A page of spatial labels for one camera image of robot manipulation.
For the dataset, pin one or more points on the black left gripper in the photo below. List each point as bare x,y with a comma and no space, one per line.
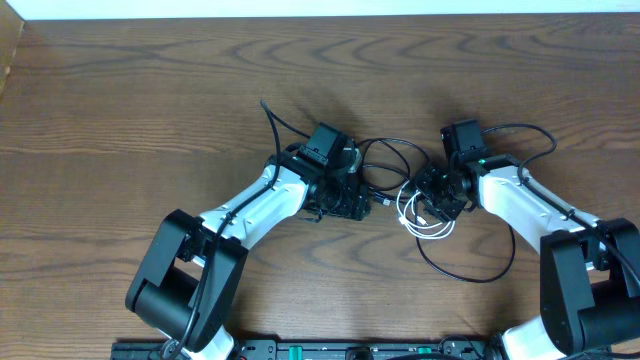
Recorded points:
347,203

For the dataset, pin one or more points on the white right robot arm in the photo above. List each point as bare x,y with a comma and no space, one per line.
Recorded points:
589,267

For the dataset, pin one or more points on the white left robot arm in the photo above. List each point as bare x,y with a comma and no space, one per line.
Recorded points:
187,280

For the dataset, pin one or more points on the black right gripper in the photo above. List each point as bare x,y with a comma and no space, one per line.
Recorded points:
422,182

